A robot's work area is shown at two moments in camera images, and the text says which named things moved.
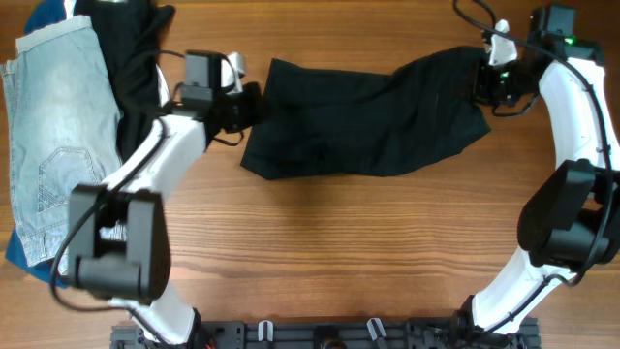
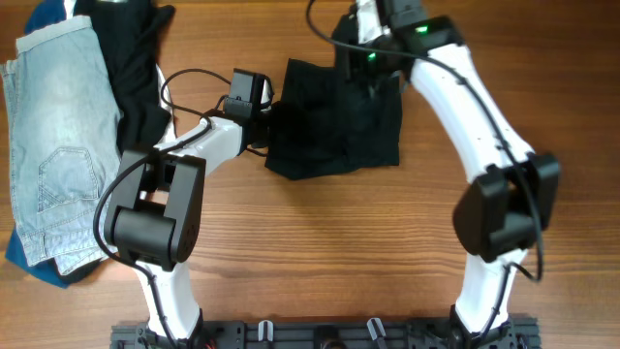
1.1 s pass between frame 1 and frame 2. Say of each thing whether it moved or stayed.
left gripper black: moved
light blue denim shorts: stayed
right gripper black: moved
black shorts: moved
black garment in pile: stayed
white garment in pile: stayed
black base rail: stayed
